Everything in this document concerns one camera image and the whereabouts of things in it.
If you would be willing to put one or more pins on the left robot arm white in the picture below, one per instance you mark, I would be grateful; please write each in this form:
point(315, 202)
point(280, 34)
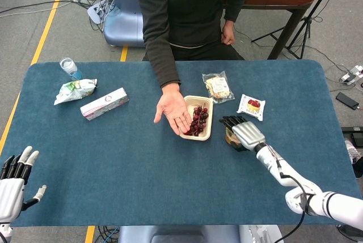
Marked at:
point(4, 233)

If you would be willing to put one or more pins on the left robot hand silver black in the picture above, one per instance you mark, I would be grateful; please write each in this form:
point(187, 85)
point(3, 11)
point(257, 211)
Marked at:
point(10, 195)

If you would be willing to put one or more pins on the green white crumpled snack bag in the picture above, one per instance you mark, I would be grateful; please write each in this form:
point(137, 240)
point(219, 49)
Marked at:
point(75, 90)

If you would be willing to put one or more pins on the black tripod stand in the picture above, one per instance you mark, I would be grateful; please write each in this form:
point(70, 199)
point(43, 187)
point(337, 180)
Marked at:
point(309, 19)

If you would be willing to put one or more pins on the red grape bunch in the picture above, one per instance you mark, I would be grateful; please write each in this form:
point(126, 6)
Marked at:
point(200, 119)

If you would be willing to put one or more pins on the black foot pedal box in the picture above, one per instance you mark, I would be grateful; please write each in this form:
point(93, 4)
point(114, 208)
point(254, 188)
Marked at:
point(353, 133)

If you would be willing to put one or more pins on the person right forearm dark sleeve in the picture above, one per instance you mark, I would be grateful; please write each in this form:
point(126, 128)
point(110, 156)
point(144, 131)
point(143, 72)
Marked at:
point(163, 53)

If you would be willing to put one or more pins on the pink white long carton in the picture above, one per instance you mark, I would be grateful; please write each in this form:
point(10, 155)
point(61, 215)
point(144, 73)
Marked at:
point(105, 103)

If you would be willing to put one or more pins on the grey robot torso base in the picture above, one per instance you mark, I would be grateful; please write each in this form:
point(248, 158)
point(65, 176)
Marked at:
point(175, 234)

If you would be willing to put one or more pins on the black smartphone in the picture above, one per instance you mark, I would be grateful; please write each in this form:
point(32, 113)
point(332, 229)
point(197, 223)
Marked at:
point(347, 100)

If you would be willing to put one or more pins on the person right hand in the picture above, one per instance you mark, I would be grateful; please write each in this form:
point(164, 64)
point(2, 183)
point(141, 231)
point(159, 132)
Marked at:
point(171, 107)

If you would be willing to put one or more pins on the white cake packet red print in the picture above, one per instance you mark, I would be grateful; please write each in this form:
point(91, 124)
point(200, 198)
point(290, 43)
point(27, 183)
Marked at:
point(252, 106)

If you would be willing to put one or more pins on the round snack cup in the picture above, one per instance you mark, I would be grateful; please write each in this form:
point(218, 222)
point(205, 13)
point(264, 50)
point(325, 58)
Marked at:
point(232, 138)

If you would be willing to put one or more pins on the grey white striped object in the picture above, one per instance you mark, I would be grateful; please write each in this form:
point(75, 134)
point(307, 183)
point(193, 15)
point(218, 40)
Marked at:
point(353, 151)

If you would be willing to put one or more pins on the person torso dark sweater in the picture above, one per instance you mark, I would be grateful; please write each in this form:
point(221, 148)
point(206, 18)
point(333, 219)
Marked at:
point(187, 8)

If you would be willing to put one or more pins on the clear snack packet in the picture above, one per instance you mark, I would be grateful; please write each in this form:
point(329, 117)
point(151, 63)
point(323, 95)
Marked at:
point(218, 87)

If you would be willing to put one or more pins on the person left hand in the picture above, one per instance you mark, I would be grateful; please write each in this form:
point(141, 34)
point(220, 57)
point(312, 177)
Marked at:
point(228, 34)

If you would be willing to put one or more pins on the clear plastic cup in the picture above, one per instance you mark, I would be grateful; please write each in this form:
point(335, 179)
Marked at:
point(69, 68)

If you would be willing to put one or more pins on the beige paper food tray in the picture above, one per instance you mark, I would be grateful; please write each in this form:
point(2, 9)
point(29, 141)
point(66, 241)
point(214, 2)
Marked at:
point(205, 104)

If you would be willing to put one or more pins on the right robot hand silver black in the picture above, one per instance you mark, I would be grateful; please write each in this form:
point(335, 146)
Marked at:
point(249, 135)

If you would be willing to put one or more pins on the blue felt table cloth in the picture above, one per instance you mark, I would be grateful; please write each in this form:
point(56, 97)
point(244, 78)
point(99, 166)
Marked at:
point(113, 169)

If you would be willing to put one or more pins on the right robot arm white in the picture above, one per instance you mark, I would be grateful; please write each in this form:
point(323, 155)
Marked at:
point(300, 186)

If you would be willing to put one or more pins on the white power strip with plugs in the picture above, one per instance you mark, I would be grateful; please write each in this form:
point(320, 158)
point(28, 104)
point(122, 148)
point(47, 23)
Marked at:
point(353, 74)

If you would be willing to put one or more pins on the blue grey machine base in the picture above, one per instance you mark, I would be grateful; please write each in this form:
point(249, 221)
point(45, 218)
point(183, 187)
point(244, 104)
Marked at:
point(124, 22)

